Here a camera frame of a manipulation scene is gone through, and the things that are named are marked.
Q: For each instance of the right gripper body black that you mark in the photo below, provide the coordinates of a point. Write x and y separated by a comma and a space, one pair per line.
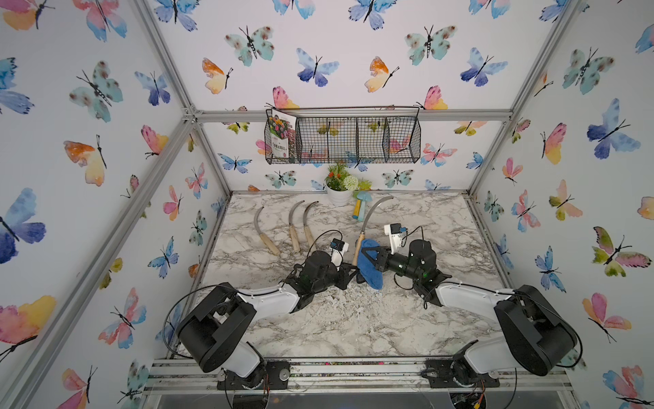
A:
400, 265

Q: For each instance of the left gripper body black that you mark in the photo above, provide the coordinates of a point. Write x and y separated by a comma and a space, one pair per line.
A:
329, 281

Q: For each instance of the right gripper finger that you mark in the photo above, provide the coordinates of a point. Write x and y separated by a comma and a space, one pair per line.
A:
368, 276
371, 251

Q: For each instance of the blue microfiber rag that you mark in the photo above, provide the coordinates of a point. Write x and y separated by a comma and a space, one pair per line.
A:
365, 263

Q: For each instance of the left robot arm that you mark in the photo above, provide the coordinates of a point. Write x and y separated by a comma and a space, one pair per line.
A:
212, 333

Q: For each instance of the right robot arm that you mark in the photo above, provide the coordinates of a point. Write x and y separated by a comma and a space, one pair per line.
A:
533, 335

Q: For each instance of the teal garden trowel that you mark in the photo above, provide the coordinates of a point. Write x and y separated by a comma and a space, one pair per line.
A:
363, 197

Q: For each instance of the white pot with plant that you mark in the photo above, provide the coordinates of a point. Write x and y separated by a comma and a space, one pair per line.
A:
342, 186

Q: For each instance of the seed packet in basket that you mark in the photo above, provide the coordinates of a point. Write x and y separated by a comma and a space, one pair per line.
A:
282, 128

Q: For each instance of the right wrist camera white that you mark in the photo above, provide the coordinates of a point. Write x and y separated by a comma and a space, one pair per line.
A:
397, 235

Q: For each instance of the yellow handled garden tool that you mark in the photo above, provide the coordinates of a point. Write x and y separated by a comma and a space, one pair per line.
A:
357, 207

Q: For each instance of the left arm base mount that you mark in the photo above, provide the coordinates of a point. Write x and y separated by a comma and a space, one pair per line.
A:
246, 369

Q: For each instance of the black wire wall basket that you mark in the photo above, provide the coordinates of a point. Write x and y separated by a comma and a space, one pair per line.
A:
353, 135

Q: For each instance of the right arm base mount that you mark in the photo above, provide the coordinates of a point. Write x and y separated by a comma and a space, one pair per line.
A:
455, 371

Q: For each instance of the aluminium front rail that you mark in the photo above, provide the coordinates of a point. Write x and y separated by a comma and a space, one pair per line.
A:
349, 374

